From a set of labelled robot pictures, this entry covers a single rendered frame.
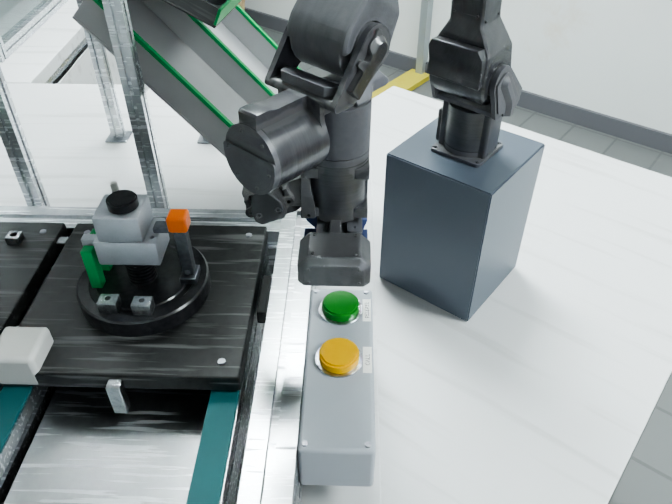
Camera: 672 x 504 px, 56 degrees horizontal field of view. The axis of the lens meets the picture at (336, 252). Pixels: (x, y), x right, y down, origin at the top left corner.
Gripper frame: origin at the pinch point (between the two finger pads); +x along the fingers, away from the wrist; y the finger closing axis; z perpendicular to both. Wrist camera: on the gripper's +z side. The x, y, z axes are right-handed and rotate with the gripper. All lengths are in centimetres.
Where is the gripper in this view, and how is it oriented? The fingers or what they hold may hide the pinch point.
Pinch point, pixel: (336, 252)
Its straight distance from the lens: 62.8
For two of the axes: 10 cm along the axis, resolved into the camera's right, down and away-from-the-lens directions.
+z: -10.0, -0.2, 0.1
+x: -0.1, 7.7, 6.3
